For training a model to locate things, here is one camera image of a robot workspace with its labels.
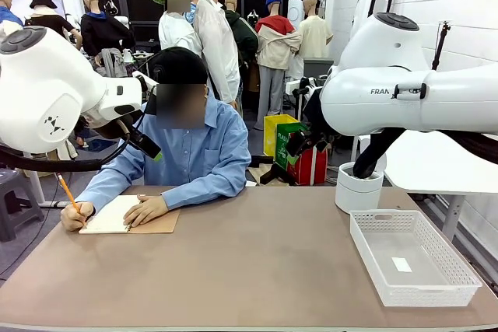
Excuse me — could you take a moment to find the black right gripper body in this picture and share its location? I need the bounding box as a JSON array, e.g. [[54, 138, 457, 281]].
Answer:
[[301, 90, 332, 142]]

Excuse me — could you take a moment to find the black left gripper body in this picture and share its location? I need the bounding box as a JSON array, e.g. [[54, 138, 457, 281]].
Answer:
[[127, 128, 162, 159]]

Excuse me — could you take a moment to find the spiral notebook kraft cover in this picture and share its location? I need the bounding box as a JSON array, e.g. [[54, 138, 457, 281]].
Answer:
[[79, 194, 181, 235]]

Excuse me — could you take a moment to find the orange pencil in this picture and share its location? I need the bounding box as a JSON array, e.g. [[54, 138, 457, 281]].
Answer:
[[55, 172, 86, 227]]

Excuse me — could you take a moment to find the person's left forearm blue sleeve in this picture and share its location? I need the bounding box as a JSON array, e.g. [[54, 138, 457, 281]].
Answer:
[[161, 176, 243, 210]]

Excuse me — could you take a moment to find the person's left hand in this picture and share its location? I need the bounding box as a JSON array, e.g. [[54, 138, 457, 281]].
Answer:
[[122, 194, 168, 228]]

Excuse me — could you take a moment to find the person's right hand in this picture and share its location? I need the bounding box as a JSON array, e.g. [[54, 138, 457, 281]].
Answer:
[[60, 201, 96, 232]]

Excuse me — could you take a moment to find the green recycling bin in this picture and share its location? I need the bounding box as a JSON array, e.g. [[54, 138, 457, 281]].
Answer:
[[275, 121, 310, 172]]

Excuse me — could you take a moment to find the yellow recycling bin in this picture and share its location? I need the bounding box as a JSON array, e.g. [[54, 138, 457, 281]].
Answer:
[[263, 114, 300, 158]]

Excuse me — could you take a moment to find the red recycling bin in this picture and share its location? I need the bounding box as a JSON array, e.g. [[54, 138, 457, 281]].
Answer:
[[286, 145, 330, 187]]

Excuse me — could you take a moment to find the black floor stand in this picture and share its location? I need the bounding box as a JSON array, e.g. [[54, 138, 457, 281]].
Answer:
[[258, 160, 296, 187]]

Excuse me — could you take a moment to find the person in blue shirt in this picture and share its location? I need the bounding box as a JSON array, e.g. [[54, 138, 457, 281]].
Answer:
[[75, 47, 252, 212]]

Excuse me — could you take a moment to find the grey box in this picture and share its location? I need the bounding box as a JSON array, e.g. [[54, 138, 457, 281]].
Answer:
[[302, 58, 335, 81]]

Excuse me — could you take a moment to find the white round lidded trash bin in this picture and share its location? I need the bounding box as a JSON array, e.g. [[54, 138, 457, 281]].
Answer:
[[335, 135, 387, 215]]

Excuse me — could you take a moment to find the mannequin blue cap red jacket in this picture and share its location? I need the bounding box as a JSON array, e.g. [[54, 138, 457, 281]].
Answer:
[[254, 0, 303, 131]]

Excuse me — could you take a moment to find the mannequin cream shirt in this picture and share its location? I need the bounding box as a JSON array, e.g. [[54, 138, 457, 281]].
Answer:
[[297, 0, 335, 60]]

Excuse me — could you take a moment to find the black baseball cap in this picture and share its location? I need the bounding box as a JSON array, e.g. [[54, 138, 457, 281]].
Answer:
[[146, 47, 209, 115]]

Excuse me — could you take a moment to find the white oval fan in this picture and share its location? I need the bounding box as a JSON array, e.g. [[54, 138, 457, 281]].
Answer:
[[287, 0, 306, 32]]

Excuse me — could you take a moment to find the mannequin dark green hoodie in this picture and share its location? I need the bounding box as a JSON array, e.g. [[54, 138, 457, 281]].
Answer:
[[223, 0, 260, 76]]

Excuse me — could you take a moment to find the large white side table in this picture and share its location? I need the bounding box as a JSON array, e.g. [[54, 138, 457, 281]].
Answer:
[[359, 129, 498, 242]]

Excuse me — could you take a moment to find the figure with green checkered hat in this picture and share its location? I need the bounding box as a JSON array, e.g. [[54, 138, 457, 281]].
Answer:
[[149, 0, 203, 53]]

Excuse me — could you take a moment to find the tall mannequin white shirt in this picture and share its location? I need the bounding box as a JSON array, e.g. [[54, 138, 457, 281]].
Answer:
[[193, 0, 243, 110]]

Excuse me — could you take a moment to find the bald mannequin black hoodie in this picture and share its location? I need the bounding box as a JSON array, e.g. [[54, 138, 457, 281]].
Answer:
[[80, 0, 136, 67]]

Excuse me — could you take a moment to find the grey plastic stool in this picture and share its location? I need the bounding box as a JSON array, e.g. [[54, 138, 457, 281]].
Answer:
[[0, 168, 46, 243]]

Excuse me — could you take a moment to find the white rectangular label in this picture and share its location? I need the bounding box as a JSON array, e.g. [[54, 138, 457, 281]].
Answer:
[[391, 257, 412, 274]]

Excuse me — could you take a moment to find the black tripod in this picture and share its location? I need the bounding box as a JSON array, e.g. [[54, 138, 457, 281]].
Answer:
[[430, 20, 452, 72]]

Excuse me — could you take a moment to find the mannequin with black bucket hat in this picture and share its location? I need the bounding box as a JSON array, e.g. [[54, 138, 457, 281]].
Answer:
[[23, 0, 83, 51]]

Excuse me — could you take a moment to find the white perforated plastic basket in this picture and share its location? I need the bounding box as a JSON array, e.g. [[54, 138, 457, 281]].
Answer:
[[349, 209, 483, 308]]

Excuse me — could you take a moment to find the mannequin with blue top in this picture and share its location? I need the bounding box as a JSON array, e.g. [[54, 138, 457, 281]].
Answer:
[[0, 0, 25, 36]]

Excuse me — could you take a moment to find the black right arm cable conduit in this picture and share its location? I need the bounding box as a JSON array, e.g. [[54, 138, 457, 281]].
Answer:
[[352, 128, 498, 180]]

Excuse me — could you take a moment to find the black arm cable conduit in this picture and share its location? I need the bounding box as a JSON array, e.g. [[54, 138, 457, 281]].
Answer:
[[0, 129, 132, 173], [352, 128, 498, 180]]

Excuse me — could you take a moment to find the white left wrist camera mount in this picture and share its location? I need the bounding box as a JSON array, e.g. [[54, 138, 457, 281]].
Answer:
[[131, 70, 163, 98]]

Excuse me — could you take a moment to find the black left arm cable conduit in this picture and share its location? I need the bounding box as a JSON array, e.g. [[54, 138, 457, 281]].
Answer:
[[0, 129, 132, 173]]

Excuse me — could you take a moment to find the white table leg frame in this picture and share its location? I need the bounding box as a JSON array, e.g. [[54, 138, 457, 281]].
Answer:
[[23, 170, 75, 208]]

